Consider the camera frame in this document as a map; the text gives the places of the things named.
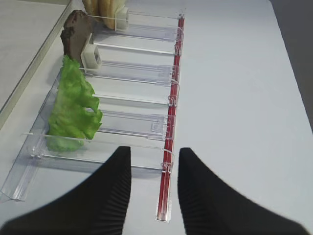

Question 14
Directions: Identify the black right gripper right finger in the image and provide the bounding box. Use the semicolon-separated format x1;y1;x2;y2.
178;147;308;235

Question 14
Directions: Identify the cream metal baking tray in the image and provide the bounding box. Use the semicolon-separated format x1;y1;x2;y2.
0;0;82;126

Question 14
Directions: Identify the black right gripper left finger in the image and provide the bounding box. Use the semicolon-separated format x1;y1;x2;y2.
0;146;132;235

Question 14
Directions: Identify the left golden bun half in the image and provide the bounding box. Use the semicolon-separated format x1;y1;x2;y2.
82;0;100;16

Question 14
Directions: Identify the green lettuce in rack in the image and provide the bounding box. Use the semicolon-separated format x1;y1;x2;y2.
46;55;103;152

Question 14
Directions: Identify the clear acrylic right rack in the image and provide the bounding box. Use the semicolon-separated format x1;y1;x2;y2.
0;7;187;202

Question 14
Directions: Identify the upright brown meat patty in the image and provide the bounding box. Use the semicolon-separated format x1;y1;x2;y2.
60;10;93;67

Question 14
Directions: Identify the red rack rail strip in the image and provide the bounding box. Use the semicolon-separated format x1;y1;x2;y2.
156;16;184;222

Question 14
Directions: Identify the white pusher block behind buns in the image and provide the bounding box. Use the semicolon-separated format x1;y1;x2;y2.
115;6;129;30

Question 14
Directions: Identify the white pusher block behind patty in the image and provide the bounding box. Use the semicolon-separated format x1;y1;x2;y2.
81;44;101;69

